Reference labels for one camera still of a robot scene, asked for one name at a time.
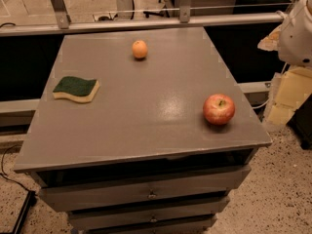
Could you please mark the grey drawer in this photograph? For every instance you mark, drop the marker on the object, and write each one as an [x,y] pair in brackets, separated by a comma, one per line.
[141,189]
[168,226]
[147,212]

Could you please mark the red apple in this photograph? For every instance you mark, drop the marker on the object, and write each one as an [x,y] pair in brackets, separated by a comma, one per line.
[218,109]

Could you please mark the bottom grey drawer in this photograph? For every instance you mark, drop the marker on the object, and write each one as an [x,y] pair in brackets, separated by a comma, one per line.
[168,226]

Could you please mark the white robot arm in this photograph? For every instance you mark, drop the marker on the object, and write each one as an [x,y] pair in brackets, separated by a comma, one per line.
[295,49]

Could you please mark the black office chair base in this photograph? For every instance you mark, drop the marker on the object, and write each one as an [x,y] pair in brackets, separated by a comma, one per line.
[163,13]

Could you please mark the grey drawer cabinet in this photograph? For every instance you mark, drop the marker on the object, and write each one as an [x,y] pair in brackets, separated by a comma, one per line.
[146,118]

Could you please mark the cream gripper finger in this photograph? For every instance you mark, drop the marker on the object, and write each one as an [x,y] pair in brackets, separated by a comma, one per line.
[294,89]

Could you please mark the top grey drawer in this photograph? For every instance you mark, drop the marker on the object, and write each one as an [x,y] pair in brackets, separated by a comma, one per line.
[141,189]

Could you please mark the metal frame rail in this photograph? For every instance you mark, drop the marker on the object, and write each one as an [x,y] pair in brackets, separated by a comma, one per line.
[38,17]

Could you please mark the middle grey drawer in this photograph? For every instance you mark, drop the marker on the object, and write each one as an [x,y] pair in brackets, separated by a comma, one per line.
[147,212]

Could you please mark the green yellow sponge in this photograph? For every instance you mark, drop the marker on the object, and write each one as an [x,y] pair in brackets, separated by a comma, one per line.
[76,89]

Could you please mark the orange fruit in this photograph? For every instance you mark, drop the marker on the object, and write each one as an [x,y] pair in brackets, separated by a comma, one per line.
[139,49]

